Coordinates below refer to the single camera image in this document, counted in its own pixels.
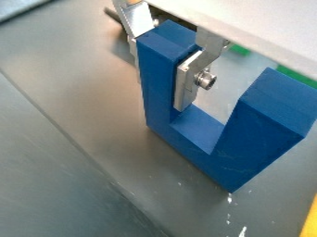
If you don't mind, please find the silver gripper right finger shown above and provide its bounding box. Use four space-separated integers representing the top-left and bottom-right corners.
174 27 230 112

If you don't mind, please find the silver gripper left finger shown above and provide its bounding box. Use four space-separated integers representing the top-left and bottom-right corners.
112 0 154 73

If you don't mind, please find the blue U-shaped block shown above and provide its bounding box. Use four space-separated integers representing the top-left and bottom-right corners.
137 20 317 193

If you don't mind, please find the green stepped block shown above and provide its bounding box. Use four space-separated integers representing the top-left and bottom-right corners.
228 44 317 91

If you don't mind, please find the yellow long block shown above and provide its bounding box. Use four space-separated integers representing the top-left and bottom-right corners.
300 194 317 237

